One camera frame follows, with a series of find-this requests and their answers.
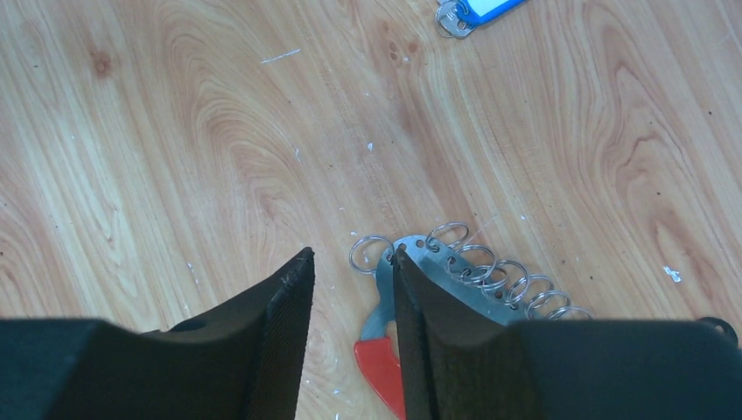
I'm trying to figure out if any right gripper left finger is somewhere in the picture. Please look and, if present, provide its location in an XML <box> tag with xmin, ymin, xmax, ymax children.
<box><xmin>1</xmin><ymin>248</ymin><xmax>315</xmax><ymax>419</ymax></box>

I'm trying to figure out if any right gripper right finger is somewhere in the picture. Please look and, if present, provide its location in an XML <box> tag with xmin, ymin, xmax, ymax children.
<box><xmin>392</xmin><ymin>250</ymin><xmax>741</xmax><ymax>419</ymax></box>

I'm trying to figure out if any red handled metal key holder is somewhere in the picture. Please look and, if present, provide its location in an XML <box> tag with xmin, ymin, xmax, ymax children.
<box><xmin>348</xmin><ymin>221</ymin><xmax>592</xmax><ymax>419</ymax></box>

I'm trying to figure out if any blue tag key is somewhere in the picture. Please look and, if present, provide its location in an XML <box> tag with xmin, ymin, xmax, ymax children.
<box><xmin>434</xmin><ymin>0</ymin><xmax>525</xmax><ymax>39</ymax></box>

